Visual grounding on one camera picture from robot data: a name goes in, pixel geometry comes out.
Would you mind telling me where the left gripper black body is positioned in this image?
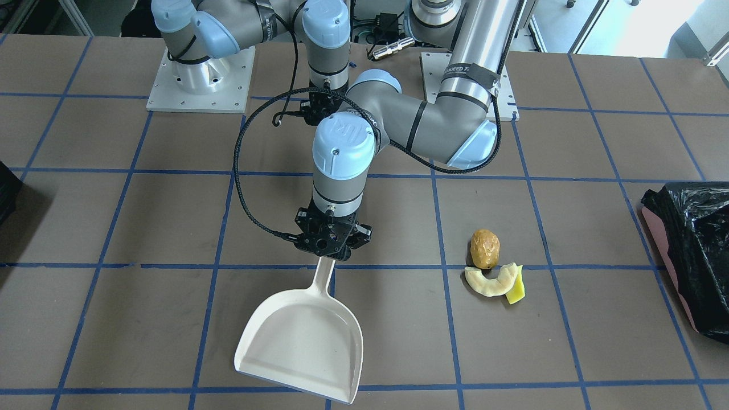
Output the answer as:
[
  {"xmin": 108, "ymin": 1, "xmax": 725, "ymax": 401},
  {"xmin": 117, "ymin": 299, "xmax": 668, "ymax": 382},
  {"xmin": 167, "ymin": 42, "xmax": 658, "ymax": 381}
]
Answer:
[{"xmin": 294, "ymin": 207, "xmax": 372, "ymax": 261}]

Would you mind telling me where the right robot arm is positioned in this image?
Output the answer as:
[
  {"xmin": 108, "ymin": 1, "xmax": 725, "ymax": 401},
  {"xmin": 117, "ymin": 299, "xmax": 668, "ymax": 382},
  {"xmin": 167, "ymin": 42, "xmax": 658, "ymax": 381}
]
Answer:
[{"xmin": 148, "ymin": 1, "xmax": 350, "ymax": 126}]

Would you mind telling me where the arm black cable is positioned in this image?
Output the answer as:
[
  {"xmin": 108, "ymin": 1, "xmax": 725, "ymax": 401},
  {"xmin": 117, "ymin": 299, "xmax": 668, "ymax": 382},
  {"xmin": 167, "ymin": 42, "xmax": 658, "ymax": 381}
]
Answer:
[
  {"xmin": 232, "ymin": 87, "xmax": 502, "ymax": 241},
  {"xmin": 272, "ymin": 0, "xmax": 311, "ymax": 127}
]

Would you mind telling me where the brown potato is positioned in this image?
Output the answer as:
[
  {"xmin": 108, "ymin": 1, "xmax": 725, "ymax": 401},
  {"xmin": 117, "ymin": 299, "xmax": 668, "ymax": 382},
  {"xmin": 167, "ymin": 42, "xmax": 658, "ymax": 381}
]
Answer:
[{"xmin": 469, "ymin": 229, "xmax": 501, "ymax": 269}]

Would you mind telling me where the white plastic dustpan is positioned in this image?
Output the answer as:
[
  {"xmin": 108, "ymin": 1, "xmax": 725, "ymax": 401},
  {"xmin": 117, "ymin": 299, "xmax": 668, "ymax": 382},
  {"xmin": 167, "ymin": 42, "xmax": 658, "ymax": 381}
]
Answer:
[{"xmin": 234, "ymin": 257, "xmax": 363, "ymax": 405}]

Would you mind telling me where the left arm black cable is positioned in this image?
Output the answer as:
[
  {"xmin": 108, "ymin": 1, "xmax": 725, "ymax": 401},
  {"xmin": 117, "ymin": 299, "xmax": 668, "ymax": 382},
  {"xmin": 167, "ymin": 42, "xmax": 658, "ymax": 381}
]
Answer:
[{"xmin": 232, "ymin": 87, "xmax": 502, "ymax": 241}]

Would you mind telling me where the bin with black bag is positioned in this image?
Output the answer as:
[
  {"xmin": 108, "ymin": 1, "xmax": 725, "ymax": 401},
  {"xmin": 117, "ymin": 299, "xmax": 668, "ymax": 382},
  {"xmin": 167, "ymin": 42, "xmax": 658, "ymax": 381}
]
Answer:
[{"xmin": 641, "ymin": 181, "xmax": 728, "ymax": 343}]

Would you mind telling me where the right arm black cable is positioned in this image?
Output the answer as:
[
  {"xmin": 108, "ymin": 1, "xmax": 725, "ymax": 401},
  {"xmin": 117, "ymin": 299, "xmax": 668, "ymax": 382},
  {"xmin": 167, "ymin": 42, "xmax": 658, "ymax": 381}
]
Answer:
[{"xmin": 272, "ymin": 0, "xmax": 311, "ymax": 127}]

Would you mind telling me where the yellow peel piece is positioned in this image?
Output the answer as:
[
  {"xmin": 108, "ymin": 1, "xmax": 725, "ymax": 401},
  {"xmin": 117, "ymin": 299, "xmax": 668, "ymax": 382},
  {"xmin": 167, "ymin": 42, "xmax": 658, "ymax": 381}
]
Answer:
[{"xmin": 505, "ymin": 265, "xmax": 526, "ymax": 305}]

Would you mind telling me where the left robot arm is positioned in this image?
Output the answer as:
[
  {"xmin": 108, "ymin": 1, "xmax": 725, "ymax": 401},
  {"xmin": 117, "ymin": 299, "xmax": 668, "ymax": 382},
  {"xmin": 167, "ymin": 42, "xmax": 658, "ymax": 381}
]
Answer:
[{"xmin": 289, "ymin": 1, "xmax": 525, "ymax": 260}]

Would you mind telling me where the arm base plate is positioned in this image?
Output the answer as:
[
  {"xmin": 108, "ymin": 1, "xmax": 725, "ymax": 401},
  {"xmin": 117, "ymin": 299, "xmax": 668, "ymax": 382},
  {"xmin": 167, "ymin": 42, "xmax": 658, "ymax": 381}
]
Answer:
[
  {"xmin": 420, "ymin": 52, "xmax": 520, "ymax": 120},
  {"xmin": 146, "ymin": 47, "xmax": 256, "ymax": 114}
]

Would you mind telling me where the black box at edge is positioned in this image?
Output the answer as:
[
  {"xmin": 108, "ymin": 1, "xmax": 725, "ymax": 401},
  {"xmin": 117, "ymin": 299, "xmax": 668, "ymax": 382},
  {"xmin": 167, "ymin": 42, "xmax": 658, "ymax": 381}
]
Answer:
[{"xmin": 1, "ymin": 162, "xmax": 23, "ymax": 225}]

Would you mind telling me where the curved pale peel piece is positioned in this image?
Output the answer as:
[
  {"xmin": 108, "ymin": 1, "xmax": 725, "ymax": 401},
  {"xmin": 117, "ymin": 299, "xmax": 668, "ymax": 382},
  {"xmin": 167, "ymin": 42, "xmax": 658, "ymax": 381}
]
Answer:
[{"xmin": 464, "ymin": 263, "xmax": 523, "ymax": 297}]

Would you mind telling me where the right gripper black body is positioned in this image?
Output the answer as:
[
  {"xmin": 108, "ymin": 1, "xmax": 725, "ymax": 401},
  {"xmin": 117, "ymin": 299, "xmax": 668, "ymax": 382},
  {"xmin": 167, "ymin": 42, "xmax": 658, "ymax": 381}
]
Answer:
[{"xmin": 300, "ymin": 92, "xmax": 343, "ymax": 126}]

